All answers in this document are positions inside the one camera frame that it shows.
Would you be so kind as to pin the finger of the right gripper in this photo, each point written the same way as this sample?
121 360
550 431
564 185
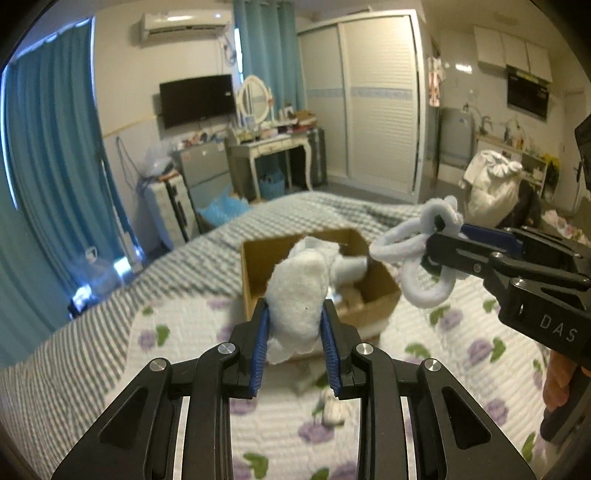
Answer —
461 254
493 237

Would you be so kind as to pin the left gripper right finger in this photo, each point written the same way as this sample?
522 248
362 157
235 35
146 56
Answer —
415 418

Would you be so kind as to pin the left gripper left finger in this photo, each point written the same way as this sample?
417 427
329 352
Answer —
135 437

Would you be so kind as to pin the white fuzzy flower toy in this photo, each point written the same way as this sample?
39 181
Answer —
407 244

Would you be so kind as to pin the white plush toy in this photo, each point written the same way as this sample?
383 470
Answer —
295 294

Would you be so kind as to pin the white sock blue trim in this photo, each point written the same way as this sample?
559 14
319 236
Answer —
347 270

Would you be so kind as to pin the person right hand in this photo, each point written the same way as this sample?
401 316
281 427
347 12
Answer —
556 389

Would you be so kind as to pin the white laundry bag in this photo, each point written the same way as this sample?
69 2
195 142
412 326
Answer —
492 182

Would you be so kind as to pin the brown cardboard box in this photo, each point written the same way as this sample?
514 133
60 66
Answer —
366 305

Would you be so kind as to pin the small washing machine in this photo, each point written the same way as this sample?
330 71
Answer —
457 137

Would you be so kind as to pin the grey checked bedsheet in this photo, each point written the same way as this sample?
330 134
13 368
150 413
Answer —
50 399

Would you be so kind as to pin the black range hood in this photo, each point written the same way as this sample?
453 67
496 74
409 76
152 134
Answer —
527 93

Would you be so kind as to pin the clear water jug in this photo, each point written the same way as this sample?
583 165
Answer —
96 272

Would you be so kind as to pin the dark suitcase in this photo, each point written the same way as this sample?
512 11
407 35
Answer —
319 173

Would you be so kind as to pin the white upper cabinets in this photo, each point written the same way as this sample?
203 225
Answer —
500 51

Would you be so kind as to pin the white sliding wardrobe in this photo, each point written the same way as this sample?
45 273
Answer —
365 78

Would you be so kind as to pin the white suitcase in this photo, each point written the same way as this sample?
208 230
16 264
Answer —
172 212

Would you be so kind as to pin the blue window curtain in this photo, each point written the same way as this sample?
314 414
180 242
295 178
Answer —
58 196

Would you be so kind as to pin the white dressing table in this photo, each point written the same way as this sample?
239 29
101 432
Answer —
248 153

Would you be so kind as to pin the oval vanity mirror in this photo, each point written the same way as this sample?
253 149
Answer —
253 100

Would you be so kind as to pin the silver mini fridge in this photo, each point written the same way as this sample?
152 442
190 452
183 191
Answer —
205 172

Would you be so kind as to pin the blue corner curtain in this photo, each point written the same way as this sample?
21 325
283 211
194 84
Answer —
270 50

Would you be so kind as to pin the white air conditioner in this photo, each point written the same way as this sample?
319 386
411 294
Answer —
180 25

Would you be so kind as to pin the black wall television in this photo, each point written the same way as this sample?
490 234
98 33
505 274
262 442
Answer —
196 99

